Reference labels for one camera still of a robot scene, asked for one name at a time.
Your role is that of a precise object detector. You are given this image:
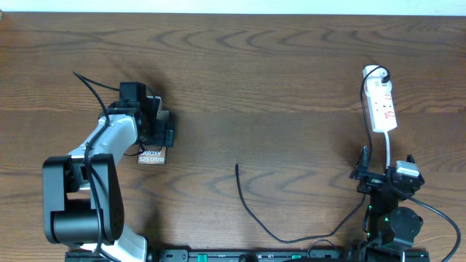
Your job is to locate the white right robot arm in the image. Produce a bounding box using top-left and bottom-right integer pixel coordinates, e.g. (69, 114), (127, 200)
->
(347, 147), (430, 262)

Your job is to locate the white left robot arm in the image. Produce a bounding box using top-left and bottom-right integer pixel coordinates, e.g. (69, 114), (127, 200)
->
(42, 82), (174, 261)

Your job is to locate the white power strip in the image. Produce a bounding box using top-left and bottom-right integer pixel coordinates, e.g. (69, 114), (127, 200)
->
(363, 65), (398, 133)

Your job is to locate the white power strip cord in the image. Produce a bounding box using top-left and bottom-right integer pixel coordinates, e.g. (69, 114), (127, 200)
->
(383, 130), (392, 169)

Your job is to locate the black left camera cable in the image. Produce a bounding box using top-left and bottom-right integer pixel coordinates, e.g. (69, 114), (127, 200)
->
(72, 71), (121, 262)

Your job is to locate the black charger cable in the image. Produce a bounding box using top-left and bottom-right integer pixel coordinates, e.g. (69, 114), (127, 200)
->
(234, 65), (392, 245)

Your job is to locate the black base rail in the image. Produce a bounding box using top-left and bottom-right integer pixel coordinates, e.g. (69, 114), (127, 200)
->
(146, 247), (430, 262)

